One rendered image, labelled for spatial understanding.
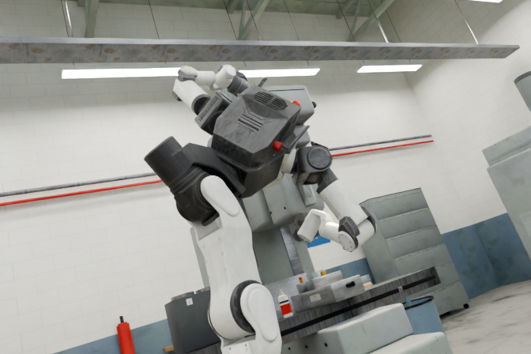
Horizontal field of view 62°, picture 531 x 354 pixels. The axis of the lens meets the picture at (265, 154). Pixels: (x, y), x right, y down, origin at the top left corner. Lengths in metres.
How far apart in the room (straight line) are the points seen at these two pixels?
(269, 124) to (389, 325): 0.91
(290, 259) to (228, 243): 1.10
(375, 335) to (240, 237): 0.72
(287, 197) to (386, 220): 5.29
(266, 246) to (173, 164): 1.13
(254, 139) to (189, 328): 0.74
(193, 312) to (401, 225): 5.86
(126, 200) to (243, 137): 4.96
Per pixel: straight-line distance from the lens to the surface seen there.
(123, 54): 4.53
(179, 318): 1.71
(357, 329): 1.77
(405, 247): 7.25
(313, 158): 1.52
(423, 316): 4.10
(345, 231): 1.55
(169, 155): 1.32
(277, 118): 1.46
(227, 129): 1.42
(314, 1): 9.38
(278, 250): 2.36
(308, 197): 1.93
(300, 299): 2.01
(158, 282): 6.09
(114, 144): 6.58
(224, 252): 1.30
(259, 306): 1.27
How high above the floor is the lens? 1.01
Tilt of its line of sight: 18 degrees up
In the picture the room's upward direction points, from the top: 18 degrees counter-clockwise
